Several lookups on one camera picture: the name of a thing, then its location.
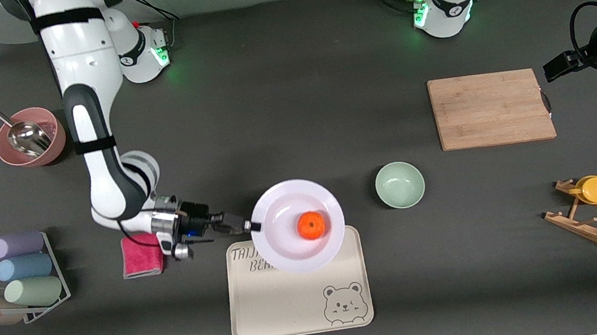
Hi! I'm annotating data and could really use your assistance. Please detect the white round plate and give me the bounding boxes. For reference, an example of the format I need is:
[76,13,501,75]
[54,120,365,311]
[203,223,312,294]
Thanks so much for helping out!
[244,173,352,279]

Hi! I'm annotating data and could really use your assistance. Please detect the orange fruit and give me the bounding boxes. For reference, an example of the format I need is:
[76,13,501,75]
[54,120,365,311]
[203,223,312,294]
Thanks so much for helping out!
[296,210,328,242]

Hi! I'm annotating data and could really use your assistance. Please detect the pink folded cloth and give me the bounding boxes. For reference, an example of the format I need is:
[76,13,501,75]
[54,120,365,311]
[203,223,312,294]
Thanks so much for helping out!
[118,229,170,280]

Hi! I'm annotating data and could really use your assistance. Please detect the wooden cutting board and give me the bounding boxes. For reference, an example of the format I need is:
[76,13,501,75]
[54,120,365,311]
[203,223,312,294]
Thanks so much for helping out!
[426,66,558,154]

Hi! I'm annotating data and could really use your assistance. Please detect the cream bear print tray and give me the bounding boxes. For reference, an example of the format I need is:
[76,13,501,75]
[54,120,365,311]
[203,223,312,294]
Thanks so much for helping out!
[220,223,377,335]

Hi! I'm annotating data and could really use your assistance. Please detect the pink bowl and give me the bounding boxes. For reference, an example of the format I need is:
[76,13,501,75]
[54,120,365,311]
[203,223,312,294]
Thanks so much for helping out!
[0,103,70,172]

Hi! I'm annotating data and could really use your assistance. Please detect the pale green bowl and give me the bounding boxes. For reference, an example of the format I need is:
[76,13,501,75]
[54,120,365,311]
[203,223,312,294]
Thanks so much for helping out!
[372,159,428,212]

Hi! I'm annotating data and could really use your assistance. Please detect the pale green cup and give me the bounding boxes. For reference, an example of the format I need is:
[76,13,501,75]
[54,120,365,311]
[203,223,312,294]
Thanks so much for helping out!
[2,273,65,311]

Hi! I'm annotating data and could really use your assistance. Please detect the pale blue cup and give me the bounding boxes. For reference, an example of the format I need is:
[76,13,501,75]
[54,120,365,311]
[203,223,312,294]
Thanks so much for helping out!
[0,251,54,283]

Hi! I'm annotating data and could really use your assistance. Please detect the pale purple cup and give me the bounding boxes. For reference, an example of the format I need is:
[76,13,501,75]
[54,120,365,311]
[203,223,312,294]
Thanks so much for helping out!
[0,228,46,260]

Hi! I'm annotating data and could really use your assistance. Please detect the metal scoop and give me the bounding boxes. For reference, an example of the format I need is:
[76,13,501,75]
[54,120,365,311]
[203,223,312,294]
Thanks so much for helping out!
[0,99,54,164]

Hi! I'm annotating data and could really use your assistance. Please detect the black board hanging cord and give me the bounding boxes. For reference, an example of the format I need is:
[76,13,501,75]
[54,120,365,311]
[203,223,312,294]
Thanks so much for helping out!
[539,84,553,119]

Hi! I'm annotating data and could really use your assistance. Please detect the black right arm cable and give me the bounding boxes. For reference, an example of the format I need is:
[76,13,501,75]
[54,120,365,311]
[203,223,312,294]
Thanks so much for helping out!
[116,213,162,242]

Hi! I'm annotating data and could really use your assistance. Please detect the black forearm velcro strap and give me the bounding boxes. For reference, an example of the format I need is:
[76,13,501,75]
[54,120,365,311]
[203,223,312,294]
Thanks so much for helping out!
[71,135,118,156]

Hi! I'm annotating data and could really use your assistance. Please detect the black right base cables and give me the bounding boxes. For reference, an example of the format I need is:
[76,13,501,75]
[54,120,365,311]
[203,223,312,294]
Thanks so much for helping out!
[124,0,190,52]

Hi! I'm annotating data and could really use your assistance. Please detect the black upper arm strap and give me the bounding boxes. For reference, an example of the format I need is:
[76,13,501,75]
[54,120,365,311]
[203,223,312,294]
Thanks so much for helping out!
[31,6,106,35]

